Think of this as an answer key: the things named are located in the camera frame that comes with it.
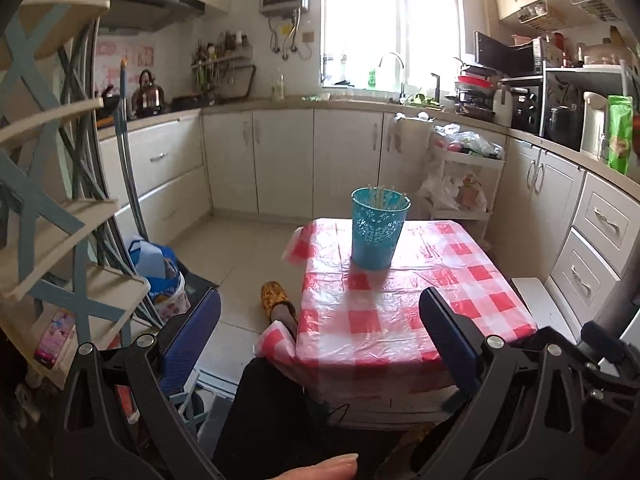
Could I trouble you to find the white kitchen base cabinets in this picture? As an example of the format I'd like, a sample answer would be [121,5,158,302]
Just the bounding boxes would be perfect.
[99,105,639,328]

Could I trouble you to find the kitchen faucet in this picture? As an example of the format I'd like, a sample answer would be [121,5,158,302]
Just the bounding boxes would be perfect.
[376,51,406,102]

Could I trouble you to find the person left hand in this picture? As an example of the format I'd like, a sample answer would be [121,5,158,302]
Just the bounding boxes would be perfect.
[274,453,358,480]

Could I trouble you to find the red white checkered tablecloth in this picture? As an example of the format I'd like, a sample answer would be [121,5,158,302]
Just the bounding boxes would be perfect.
[254,218,537,399]

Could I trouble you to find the blue plastic bag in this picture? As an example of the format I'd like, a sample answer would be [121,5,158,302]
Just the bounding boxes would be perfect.
[128,236,182,304]

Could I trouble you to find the yellow patterned slipper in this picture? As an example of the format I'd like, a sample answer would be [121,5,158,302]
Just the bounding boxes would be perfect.
[260,281,297,322]

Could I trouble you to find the wooden blue folding shelf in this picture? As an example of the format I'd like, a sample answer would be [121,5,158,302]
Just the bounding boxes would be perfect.
[1,0,149,386]

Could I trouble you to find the teal perforated plastic basket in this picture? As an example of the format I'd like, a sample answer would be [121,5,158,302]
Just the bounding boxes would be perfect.
[352,186,411,271]

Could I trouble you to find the white rolling cart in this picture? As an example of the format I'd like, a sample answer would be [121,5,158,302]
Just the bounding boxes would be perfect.
[416,122,506,250]

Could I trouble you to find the green snack bag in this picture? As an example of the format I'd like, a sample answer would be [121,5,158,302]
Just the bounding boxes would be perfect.
[608,96,634,174]

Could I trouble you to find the white thermos jug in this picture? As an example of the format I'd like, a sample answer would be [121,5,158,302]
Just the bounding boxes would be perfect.
[580,91,608,162]

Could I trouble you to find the steel kettle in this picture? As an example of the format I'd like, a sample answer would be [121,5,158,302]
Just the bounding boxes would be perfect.
[131,70,165,118]

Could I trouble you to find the black microwave oven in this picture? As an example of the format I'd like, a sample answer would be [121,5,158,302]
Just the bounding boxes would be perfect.
[474,32,542,77]

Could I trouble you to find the range hood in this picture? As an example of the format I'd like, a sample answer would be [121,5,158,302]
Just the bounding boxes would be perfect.
[100,0,205,35]

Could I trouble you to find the mop handle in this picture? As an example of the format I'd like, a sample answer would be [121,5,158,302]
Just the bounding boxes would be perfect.
[114,58,149,240]

